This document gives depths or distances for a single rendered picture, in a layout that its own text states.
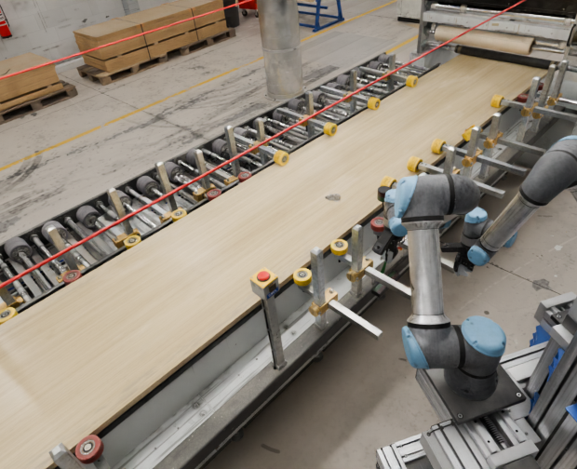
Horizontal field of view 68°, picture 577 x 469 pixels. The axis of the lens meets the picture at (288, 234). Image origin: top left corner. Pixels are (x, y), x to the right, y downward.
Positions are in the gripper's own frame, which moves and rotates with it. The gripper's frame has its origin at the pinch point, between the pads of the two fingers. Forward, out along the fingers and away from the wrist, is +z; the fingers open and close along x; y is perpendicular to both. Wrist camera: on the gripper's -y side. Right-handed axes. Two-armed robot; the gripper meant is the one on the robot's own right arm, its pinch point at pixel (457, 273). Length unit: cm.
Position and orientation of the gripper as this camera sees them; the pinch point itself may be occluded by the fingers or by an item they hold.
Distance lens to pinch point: 205.3
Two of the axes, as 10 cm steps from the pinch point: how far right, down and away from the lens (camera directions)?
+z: 0.9, 7.6, 6.5
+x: 7.0, -5.1, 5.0
